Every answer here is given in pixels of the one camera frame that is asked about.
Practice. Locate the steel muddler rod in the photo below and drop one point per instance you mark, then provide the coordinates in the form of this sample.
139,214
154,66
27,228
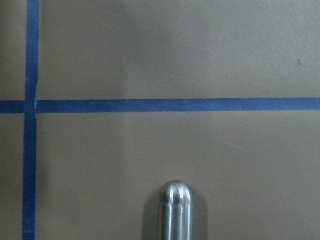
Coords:
176,213

